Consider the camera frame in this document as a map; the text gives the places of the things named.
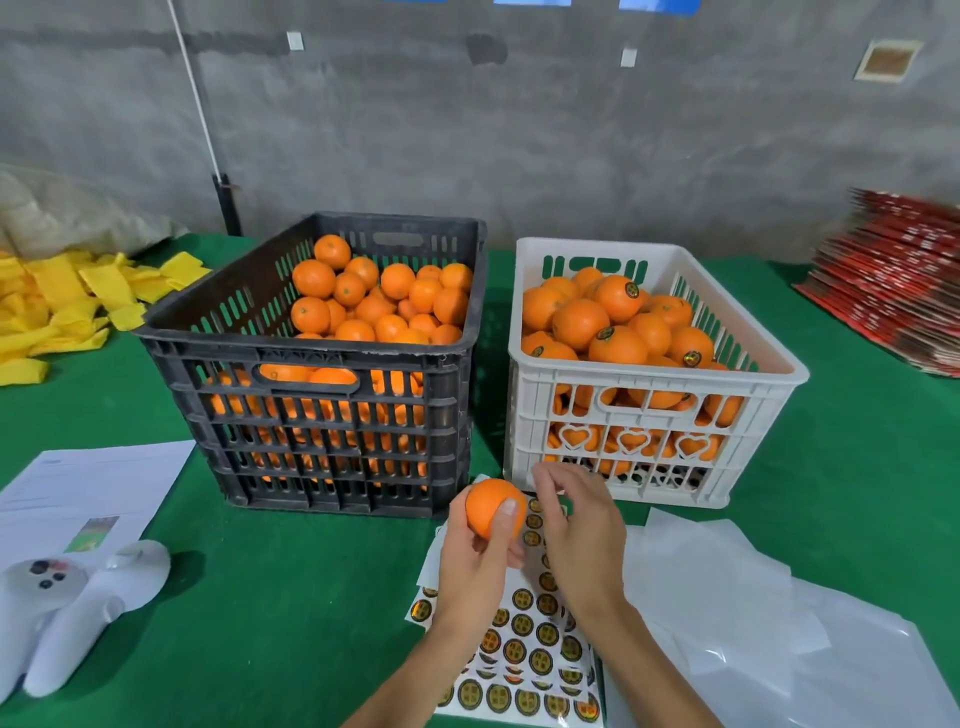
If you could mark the small white wall square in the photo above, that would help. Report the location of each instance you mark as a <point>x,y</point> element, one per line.
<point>294,41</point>
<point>629,57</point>

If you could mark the person's right hand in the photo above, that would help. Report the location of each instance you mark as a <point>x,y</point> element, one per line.
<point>585,548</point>

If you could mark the white handheld controller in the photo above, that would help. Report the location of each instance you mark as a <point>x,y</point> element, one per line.
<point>83,600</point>

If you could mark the white plastic crate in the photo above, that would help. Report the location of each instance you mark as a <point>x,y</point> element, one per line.
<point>593,246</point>

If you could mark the beige wall plate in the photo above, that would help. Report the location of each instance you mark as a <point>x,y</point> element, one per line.
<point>888,60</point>

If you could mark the pile of oranges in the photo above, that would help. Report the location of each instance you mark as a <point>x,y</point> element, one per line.
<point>312,278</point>

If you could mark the heap of labelled oranges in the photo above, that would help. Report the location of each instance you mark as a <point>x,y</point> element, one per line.
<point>582,323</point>

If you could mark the beige woven sack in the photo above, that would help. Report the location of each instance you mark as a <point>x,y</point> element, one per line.
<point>75,218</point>

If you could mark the white printed paper sheet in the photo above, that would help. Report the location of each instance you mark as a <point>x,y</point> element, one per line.
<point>90,480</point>

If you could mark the white pole with black base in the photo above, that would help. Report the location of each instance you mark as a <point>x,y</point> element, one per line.
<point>195,105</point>

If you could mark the green felt table cover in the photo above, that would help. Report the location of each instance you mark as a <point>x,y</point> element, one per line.
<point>255,615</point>

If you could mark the blue white wall poster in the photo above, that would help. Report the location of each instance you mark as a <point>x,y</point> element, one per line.
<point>660,6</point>

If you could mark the stack of red cardboard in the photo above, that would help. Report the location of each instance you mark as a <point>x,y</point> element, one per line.
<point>893,278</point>

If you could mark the white backing sheet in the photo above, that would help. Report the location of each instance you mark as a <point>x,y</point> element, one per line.
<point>885,668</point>
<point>720,585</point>

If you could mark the single orange fruit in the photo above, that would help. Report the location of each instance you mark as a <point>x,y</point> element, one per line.
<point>495,507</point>

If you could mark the person's right forearm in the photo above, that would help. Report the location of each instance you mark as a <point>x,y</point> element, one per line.
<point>645,675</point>

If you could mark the pile of yellow bags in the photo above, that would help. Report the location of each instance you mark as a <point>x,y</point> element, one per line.
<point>60,308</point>

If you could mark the black plastic crate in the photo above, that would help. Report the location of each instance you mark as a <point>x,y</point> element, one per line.
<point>450,345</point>

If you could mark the person's left hand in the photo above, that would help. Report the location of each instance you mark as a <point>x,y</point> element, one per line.
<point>473,578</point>

